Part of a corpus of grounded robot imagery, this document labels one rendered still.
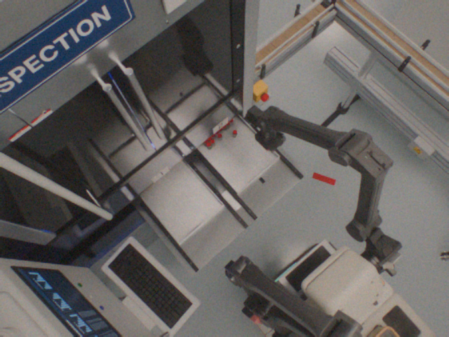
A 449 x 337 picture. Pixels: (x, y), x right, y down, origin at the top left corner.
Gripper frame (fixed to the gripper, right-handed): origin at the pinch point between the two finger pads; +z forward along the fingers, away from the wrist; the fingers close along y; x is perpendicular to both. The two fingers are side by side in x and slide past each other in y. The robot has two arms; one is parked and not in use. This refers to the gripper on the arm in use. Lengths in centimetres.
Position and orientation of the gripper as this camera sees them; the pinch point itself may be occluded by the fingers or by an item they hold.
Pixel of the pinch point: (268, 148)
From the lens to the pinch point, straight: 159.6
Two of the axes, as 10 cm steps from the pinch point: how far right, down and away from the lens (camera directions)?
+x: -7.5, 6.4, -1.8
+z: 1.2, 3.9, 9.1
